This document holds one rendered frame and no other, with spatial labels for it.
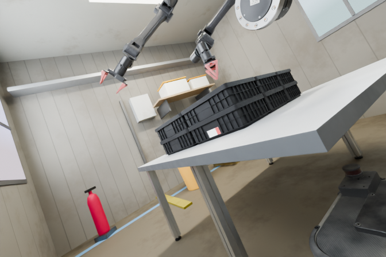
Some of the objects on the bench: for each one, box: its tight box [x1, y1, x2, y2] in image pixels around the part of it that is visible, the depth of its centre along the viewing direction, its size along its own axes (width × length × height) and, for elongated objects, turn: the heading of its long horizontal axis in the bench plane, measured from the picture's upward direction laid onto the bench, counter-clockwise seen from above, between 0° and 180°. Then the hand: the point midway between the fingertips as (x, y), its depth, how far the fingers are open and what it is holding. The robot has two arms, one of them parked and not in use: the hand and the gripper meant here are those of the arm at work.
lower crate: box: [188, 94, 271, 145], centre depth 105 cm, size 40×30×12 cm
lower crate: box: [160, 129, 198, 155], centre depth 135 cm, size 40×30×12 cm
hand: (216, 76), depth 93 cm, fingers open, 6 cm apart
